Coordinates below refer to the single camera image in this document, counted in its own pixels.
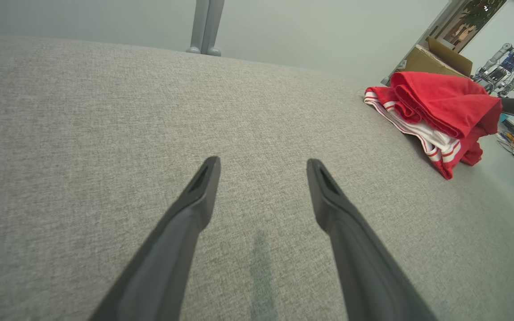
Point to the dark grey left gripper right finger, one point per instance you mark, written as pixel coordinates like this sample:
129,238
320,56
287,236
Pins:
359,258

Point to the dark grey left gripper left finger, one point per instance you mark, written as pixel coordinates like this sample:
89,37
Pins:
167,249

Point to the red white-sleeved basketball jersey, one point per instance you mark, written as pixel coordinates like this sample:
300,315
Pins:
444,98

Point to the red basketball shorts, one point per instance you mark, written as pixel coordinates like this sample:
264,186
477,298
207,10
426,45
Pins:
435,142

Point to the silver humanoid robot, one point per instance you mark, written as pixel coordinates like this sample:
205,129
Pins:
507,67

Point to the brown cardboard box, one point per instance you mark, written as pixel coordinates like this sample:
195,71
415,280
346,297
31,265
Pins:
435,62

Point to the framed tree picture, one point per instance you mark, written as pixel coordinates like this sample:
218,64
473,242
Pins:
469,20

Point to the grey partition post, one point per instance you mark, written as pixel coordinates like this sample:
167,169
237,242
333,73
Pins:
205,26

